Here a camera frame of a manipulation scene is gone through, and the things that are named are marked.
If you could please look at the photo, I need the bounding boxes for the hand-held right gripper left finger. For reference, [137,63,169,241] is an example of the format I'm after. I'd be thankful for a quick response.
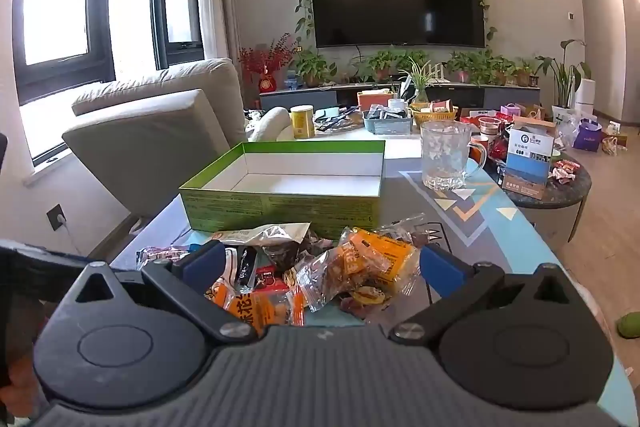
[65,239,257,348]

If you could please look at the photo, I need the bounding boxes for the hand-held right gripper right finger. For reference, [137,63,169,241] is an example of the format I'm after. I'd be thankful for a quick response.
[389,243,576,348]

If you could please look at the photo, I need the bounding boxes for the pink clear snack bag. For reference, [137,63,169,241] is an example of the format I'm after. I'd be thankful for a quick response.
[137,245,191,266]

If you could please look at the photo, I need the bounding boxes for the green cardboard box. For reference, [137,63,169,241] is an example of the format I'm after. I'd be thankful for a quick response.
[179,141,386,241]

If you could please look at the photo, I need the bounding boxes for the pile of snack packets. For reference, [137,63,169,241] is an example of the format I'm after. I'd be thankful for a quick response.
[136,213,436,342]

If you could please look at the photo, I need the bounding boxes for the glass mug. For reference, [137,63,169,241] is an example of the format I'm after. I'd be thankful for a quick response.
[420,121,487,192]

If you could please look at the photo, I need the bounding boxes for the red packet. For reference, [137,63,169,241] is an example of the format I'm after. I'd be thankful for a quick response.
[487,138,512,172]

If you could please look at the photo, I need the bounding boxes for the dark round side table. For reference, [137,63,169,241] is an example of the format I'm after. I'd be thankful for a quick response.
[487,142,592,253]

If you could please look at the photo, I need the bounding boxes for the blue white carton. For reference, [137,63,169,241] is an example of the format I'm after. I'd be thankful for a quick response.
[501,117,558,200]

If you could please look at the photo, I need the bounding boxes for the beige sofa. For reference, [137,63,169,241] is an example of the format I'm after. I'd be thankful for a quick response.
[62,58,249,219]

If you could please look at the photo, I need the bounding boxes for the red white cup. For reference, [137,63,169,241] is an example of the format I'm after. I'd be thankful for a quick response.
[478,116,503,142]

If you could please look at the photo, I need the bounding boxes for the yellow wicker basket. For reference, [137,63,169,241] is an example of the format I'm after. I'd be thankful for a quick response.
[410,103,459,126]

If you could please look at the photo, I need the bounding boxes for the white sofa armrest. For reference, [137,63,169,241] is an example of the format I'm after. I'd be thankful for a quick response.
[248,107,292,142]

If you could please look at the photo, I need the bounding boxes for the blue storage basket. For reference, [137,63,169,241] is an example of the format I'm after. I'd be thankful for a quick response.
[362,106,414,134]

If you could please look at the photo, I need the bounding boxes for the wrapped candies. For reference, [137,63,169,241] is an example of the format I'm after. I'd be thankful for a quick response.
[548,159,581,184]

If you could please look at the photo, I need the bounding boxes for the yellow can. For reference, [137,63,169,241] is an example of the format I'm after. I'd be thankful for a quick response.
[290,105,316,139]

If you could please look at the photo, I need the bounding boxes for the orange box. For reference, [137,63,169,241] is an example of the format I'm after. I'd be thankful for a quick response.
[357,90,392,112]

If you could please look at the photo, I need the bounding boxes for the spider plant in vase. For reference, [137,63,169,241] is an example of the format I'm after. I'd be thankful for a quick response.
[400,57,438,104]

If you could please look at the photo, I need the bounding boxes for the purple bag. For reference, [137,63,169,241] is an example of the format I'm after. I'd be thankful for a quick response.
[573,118,603,152]

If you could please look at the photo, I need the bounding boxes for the green round object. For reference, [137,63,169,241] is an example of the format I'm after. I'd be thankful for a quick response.
[616,313,640,340]

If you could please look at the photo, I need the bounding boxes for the dark television cabinet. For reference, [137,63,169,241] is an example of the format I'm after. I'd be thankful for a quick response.
[259,82,542,114]

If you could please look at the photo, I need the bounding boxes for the red flower arrangement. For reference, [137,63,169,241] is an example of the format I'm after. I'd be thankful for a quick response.
[239,34,297,94]

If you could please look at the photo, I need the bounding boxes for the row of potted plants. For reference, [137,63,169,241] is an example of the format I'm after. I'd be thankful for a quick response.
[294,48,541,88]

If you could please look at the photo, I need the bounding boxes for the white air purifier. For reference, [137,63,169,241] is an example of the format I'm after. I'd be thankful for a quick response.
[575,78,597,116]

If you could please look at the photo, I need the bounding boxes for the large leafy floor plant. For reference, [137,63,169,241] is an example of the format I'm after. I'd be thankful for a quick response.
[536,39,592,122]

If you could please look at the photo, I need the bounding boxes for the wall socket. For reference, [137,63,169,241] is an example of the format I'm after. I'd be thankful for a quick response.
[46,204,68,231]

